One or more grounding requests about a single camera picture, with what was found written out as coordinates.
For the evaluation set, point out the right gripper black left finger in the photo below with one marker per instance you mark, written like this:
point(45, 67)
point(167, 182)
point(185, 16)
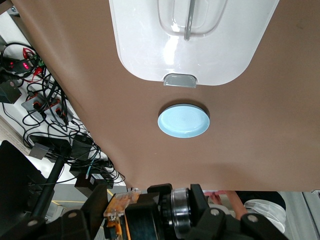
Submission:
point(75, 225)

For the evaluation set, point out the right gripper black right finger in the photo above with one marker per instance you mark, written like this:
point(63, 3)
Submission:
point(225, 227)

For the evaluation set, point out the person bare forearm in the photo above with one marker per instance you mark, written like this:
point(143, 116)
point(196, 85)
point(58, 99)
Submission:
point(236, 203)

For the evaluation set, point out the dark brown box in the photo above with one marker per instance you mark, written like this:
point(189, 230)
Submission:
point(85, 185)

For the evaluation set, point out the small grey box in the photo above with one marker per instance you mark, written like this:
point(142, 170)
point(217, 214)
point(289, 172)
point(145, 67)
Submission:
point(40, 150)

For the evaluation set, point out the black box grey top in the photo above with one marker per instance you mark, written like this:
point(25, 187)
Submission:
point(10, 92)

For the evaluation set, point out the grey box latch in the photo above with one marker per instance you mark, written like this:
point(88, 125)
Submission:
point(180, 81)

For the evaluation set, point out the white lidded storage box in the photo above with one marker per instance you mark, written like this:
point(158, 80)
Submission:
point(225, 50)

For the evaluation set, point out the pink paper sheet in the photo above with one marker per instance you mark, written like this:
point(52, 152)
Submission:
point(215, 193)

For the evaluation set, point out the white rounded cap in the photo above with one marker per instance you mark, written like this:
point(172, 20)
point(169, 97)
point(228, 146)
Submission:
point(265, 215)

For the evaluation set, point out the black stand pole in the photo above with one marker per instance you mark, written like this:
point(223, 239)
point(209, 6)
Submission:
point(50, 180)

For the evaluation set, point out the black power adapter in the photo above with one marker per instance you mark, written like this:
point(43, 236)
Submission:
point(81, 150)

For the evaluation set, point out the black flat panel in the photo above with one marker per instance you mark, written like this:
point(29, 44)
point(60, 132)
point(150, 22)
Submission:
point(12, 175)

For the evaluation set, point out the light blue round plate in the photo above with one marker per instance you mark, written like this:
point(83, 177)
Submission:
point(183, 122)

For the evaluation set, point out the grey power strip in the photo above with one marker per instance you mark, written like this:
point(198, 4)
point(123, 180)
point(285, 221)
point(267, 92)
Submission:
point(30, 105)

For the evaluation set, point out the black device red light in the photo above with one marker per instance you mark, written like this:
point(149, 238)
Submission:
point(23, 66)

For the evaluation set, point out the green circuit board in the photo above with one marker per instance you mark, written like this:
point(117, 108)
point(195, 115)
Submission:
point(38, 61)

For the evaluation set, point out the red small device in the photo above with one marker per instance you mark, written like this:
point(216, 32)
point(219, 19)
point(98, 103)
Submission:
point(27, 53)

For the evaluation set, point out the metal table corner bracket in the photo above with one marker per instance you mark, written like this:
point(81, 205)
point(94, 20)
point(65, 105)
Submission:
point(10, 11)

